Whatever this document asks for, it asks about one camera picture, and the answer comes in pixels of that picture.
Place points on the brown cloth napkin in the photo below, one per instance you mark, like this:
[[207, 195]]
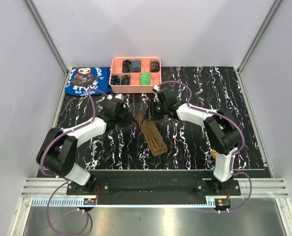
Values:
[[152, 135]]

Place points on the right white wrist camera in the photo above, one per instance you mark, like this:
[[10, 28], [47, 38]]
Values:
[[156, 89]]

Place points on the pink compartment tray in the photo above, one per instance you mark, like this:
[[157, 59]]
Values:
[[135, 86]]

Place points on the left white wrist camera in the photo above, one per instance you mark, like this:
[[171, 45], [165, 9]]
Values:
[[115, 96]]

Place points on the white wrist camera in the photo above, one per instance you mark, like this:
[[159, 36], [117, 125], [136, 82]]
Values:
[[115, 96], [156, 89]]

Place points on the black yellow rolled sock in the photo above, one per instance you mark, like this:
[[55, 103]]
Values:
[[126, 66]]

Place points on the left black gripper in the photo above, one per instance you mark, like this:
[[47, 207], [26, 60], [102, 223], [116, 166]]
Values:
[[130, 119]]

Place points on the right aluminium frame post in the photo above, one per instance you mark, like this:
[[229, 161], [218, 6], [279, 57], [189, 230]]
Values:
[[264, 26]]

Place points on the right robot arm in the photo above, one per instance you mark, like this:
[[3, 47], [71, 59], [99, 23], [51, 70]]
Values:
[[223, 133]]

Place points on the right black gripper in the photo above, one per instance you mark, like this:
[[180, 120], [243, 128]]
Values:
[[151, 106]]

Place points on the left aluminium frame post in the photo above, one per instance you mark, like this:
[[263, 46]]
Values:
[[46, 35]]

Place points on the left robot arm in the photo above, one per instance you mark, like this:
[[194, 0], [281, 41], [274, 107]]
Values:
[[57, 154]]

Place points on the aluminium frame post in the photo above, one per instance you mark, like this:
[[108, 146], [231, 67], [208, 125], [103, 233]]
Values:
[[264, 26], [46, 35]]

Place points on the black blue rolled sock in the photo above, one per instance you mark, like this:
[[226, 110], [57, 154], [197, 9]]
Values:
[[115, 80]]

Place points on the grey rolled sock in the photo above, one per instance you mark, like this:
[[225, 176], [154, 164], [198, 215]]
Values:
[[136, 66]]

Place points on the dark patterned rolled sock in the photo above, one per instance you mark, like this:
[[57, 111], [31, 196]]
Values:
[[154, 66]]

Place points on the gold spoon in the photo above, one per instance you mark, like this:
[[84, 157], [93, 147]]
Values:
[[214, 154]]

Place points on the black marble pattern mat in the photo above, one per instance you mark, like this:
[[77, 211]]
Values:
[[188, 148]]

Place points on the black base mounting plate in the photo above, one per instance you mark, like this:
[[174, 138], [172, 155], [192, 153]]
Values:
[[154, 187]]

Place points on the blue printed t-shirt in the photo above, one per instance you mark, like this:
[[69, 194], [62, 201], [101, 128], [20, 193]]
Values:
[[84, 79]]

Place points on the green rolled sock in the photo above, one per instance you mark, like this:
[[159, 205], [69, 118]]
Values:
[[145, 78]]

